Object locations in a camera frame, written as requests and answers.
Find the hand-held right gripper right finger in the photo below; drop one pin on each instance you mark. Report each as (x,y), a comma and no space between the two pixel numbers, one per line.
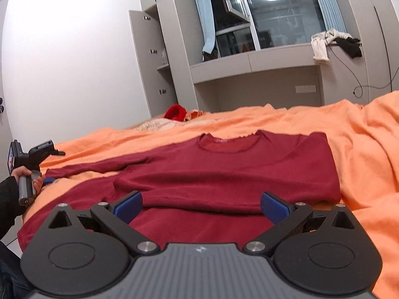
(274,207)

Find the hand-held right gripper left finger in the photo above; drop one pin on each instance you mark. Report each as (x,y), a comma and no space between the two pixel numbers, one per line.
(129,207)

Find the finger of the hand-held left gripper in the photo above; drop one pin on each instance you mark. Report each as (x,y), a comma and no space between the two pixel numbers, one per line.
(59,153)
(49,180)

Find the dark red sweater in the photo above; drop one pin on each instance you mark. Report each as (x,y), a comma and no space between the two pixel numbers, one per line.
(218,174)

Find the person's left forearm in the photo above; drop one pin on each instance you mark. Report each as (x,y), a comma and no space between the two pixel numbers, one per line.
(7,202)

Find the person's left hand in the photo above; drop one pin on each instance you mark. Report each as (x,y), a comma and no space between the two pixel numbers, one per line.
(21,172)

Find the person's leg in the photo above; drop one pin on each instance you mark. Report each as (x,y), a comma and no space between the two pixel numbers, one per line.
(11,271)

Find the beige patterned pillow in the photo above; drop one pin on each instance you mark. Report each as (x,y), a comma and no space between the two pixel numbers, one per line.
(152,125)

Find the orange blanket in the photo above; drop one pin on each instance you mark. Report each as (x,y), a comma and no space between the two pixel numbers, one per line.
(358,149)

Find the bright red cloth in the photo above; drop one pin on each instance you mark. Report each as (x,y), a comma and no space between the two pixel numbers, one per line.
(175,112)

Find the small orange cloth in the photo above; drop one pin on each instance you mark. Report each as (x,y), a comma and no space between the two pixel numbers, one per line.
(194,115)

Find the grey wardrobe with open door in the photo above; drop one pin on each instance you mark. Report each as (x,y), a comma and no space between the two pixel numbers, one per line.
(162,53)

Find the grey window desk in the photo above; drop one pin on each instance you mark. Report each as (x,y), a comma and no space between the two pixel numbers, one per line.
(249,64)

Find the white cloth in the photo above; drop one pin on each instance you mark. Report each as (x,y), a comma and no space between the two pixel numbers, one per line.
(321,45)

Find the black cloth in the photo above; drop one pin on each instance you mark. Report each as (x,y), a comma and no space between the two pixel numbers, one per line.
(350,46)

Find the window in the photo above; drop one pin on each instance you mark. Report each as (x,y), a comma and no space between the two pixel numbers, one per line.
(280,15)

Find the grey tall cabinet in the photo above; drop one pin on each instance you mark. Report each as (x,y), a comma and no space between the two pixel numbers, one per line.
(374,31)

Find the light blue curtain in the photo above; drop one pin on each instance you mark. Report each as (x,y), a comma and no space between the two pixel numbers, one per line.
(330,3)
(204,9)

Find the white wall outlet plate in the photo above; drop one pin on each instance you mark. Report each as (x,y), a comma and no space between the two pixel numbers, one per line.
(305,88)

